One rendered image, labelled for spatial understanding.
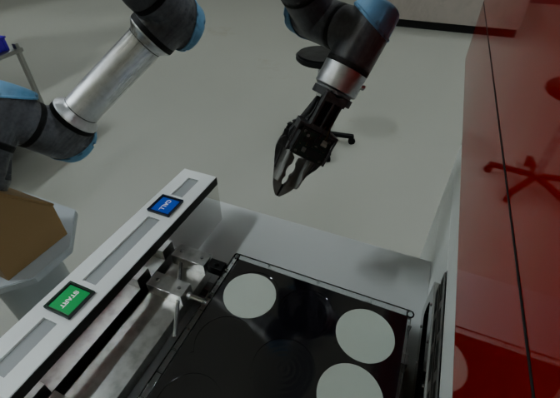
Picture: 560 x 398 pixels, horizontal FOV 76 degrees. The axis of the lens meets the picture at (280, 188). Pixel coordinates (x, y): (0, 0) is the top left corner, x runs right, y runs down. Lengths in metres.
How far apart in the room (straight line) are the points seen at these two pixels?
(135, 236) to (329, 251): 0.44
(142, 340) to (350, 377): 0.36
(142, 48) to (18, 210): 0.45
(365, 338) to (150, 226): 0.47
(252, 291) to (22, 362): 0.36
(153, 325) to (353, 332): 0.36
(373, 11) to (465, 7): 5.65
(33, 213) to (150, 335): 0.43
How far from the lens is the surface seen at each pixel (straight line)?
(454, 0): 6.24
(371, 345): 0.68
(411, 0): 6.27
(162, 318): 0.74
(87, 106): 0.99
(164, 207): 0.82
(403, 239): 2.16
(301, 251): 0.89
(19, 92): 0.98
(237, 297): 0.71
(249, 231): 0.94
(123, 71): 0.95
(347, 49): 0.61
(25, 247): 1.02
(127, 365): 0.71
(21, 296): 1.15
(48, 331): 0.71
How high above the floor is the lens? 1.48
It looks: 38 degrees down
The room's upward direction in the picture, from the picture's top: straight up
